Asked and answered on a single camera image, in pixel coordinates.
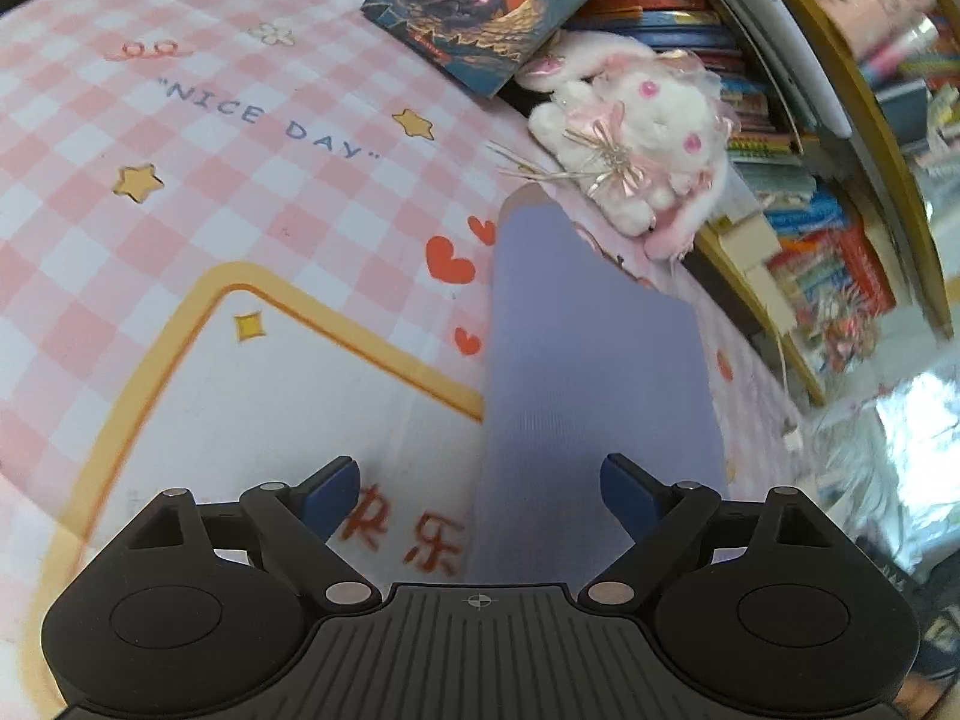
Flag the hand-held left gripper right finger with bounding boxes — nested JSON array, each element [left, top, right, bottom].
[[577, 452, 852, 614]]

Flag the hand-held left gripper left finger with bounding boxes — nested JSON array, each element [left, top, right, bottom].
[[124, 455, 381, 614]]

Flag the pink and purple knit garment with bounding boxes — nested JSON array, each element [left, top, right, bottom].
[[463, 186, 730, 587]]

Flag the cream box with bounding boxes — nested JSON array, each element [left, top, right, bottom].
[[718, 214, 797, 332]]

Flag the pink flower bouquet ornament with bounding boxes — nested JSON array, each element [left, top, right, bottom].
[[820, 306, 884, 374]]

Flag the silver foil cover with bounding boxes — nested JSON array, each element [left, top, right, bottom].
[[816, 356, 960, 582]]

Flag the pink checkered desk mat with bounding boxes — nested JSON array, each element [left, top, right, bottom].
[[0, 0, 815, 720]]

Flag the red boxed book set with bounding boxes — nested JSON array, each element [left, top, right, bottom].
[[771, 216, 899, 325]]

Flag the white pink plush bunny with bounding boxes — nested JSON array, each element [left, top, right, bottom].
[[516, 37, 741, 261]]

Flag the white wooden bookshelf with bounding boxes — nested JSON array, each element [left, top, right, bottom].
[[337, 0, 960, 410]]

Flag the white tablet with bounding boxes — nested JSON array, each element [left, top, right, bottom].
[[711, 0, 854, 140]]

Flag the row of colourful books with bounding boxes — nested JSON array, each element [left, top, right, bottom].
[[562, 0, 852, 241]]

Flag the dragon cover novel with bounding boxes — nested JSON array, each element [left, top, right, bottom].
[[360, 0, 625, 99]]

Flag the pink instant camera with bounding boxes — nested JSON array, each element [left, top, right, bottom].
[[812, 0, 940, 66]]

